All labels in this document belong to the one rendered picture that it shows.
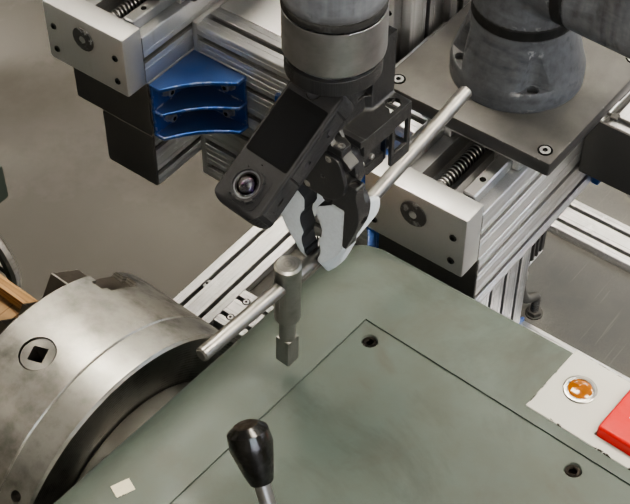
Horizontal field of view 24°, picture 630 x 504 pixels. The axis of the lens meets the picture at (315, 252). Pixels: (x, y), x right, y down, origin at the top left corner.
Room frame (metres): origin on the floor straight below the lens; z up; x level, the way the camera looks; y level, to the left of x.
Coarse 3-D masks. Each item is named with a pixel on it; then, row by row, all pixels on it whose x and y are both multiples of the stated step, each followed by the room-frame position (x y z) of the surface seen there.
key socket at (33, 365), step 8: (32, 344) 0.81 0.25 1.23; (40, 344) 0.81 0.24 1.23; (48, 344) 0.81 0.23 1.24; (24, 352) 0.80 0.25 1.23; (32, 352) 0.80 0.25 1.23; (40, 352) 0.81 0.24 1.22; (48, 352) 0.80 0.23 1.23; (56, 352) 0.80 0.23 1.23; (24, 360) 0.79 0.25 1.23; (32, 360) 0.80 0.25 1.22; (40, 360) 0.81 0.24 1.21; (48, 360) 0.79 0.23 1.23; (32, 368) 0.78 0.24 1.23; (40, 368) 0.78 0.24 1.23
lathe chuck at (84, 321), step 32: (64, 288) 0.88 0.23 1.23; (96, 288) 0.88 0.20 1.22; (128, 288) 0.90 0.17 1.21; (32, 320) 0.83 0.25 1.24; (64, 320) 0.83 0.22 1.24; (96, 320) 0.84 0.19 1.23; (128, 320) 0.84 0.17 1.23; (160, 320) 0.85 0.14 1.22; (0, 352) 0.80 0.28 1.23; (64, 352) 0.80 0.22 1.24; (96, 352) 0.80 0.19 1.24; (0, 384) 0.77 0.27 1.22; (32, 384) 0.77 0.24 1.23; (64, 384) 0.76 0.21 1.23; (0, 416) 0.75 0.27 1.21; (32, 416) 0.74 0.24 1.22; (0, 448) 0.72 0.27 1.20; (0, 480) 0.70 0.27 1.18
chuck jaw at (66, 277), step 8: (64, 272) 0.93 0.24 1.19; (72, 272) 0.93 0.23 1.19; (80, 272) 0.94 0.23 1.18; (56, 280) 0.91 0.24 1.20; (64, 280) 0.91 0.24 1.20; (72, 280) 0.92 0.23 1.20; (96, 280) 0.91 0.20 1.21; (104, 280) 0.91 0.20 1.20; (112, 280) 0.92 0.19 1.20; (48, 288) 0.91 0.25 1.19; (56, 288) 0.91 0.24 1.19; (112, 288) 0.90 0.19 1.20; (24, 304) 0.91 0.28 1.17; (32, 304) 0.92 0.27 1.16; (0, 320) 0.91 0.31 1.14; (8, 320) 0.92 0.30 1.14; (0, 328) 0.91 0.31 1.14
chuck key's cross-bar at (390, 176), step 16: (464, 96) 0.93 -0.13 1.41; (448, 112) 0.92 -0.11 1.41; (432, 128) 0.90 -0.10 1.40; (416, 144) 0.89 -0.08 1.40; (400, 160) 0.87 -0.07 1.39; (384, 176) 0.86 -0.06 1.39; (368, 192) 0.85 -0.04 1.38; (384, 192) 0.85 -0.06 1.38; (304, 272) 0.77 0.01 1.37; (272, 288) 0.75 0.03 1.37; (256, 304) 0.74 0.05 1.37; (272, 304) 0.74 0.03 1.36; (240, 320) 0.72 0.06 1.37; (224, 336) 0.70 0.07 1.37; (208, 352) 0.69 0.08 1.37
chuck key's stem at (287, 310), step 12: (276, 264) 0.76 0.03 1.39; (288, 264) 0.76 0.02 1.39; (300, 264) 0.77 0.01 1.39; (276, 276) 0.76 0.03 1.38; (288, 276) 0.75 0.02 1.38; (300, 276) 0.76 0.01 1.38; (288, 288) 0.75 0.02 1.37; (300, 288) 0.76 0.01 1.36; (288, 300) 0.75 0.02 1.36; (300, 300) 0.76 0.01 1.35; (276, 312) 0.76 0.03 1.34; (288, 312) 0.75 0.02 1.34; (300, 312) 0.76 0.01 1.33; (288, 324) 0.75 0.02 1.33; (276, 336) 0.76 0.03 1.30; (288, 336) 0.76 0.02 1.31; (276, 348) 0.76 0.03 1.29; (288, 348) 0.75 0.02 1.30; (288, 360) 0.75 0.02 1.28
